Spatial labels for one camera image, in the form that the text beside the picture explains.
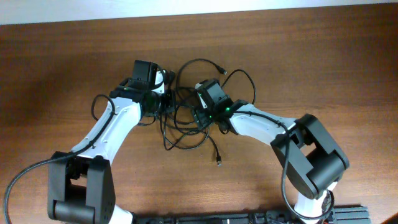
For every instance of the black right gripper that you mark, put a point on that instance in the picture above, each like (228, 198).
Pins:
(201, 117)

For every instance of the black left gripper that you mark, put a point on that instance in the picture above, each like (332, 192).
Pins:
(168, 98)

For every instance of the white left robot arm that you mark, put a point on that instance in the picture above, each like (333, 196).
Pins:
(81, 187)

